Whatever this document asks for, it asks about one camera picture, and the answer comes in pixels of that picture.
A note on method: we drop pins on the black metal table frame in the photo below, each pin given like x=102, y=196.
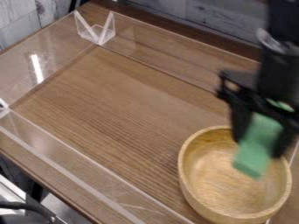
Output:
x=28, y=192

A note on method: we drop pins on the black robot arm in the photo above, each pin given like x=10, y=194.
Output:
x=280, y=35

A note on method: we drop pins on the clear acrylic corner bracket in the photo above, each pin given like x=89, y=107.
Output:
x=94, y=33

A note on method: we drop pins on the brown wooden bowl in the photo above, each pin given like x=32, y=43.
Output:
x=221, y=194

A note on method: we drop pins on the green rectangular block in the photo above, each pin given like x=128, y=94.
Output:
x=253, y=147

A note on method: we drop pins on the clear acrylic tray wall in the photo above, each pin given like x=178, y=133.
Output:
x=97, y=114

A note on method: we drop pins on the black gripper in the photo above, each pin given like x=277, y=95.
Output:
x=267, y=91

